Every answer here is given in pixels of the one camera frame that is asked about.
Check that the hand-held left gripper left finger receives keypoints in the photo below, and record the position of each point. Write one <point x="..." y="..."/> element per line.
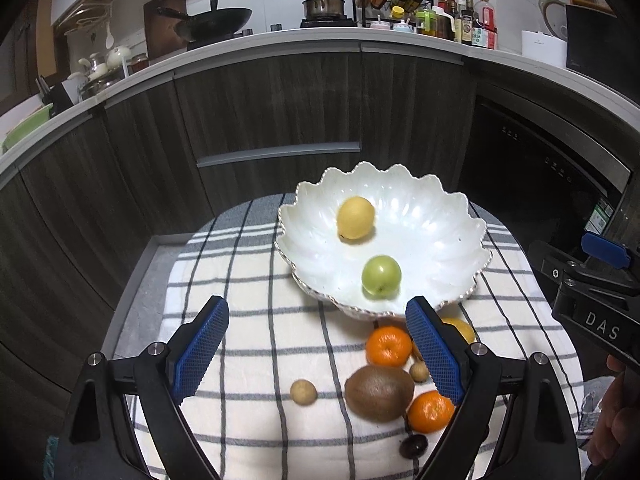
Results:
<point x="200" y="350"/>

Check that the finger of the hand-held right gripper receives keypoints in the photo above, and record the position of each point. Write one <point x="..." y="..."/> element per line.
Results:
<point x="605" y="251"/>

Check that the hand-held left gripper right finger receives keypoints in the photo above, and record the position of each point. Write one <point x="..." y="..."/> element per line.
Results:
<point x="435" y="355"/>

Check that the yellow mango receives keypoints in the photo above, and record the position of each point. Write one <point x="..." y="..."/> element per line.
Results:
<point x="462" y="331"/>

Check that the orange tangerine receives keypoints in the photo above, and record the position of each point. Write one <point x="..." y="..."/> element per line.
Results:
<point x="387" y="346"/>
<point x="430" y="412"/>

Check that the brown kiwi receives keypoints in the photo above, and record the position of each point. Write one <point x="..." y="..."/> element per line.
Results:
<point x="377" y="392"/>

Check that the dark cherry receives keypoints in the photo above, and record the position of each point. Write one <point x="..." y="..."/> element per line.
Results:
<point x="414" y="446"/>

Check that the tan longan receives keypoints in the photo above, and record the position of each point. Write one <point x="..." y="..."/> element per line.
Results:
<point x="303" y="391"/>
<point x="419" y="371"/>

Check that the white scalloped bowl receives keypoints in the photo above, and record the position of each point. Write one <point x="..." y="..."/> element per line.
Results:
<point x="430" y="230"/>

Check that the person's right hand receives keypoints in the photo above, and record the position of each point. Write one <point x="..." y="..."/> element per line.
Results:
<point x="617" y="410"/>

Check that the white checked cloth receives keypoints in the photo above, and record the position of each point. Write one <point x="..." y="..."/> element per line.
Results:
<point x="280" y="330"/>

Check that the green apple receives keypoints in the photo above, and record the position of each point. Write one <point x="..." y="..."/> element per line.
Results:
<point x="381" y="275"/>

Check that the black dishwasher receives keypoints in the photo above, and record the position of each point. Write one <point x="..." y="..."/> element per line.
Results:
<point x="530" y="170"/>

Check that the yellow lemon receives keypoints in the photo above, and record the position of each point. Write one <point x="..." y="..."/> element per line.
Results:
<point x="355" y="217"/>

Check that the black countertop appliance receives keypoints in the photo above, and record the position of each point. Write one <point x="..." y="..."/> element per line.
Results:
<point x="592" y="42"/>

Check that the dark wood kitchen cabinet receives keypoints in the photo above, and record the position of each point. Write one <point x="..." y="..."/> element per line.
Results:
<point x="250" y="105"/>

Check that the row of condiment bottles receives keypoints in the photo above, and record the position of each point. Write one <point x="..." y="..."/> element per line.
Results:
<point x="467" y="22"/>

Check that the black knife block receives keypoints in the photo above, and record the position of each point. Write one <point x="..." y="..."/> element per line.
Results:
<point x="60" y="95"/>

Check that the red lidded jar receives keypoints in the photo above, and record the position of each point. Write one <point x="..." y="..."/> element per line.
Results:
<point x="137" y="63"/>

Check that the white teapot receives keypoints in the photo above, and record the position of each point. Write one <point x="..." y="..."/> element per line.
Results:
<point x="119" y="56"/>

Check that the dark brown cutting board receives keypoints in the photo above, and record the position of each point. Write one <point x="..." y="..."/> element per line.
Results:
<point x="162" y="25"/>

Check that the black wok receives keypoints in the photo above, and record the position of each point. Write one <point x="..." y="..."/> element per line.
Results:
<point x="220" y="22"/>

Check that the steel saucepan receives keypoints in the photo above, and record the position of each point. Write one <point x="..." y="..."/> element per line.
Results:
<point x="324" y="8"/>

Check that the wall utensil rack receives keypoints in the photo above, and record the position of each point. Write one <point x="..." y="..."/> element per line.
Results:
<point x="90" y="12"/>

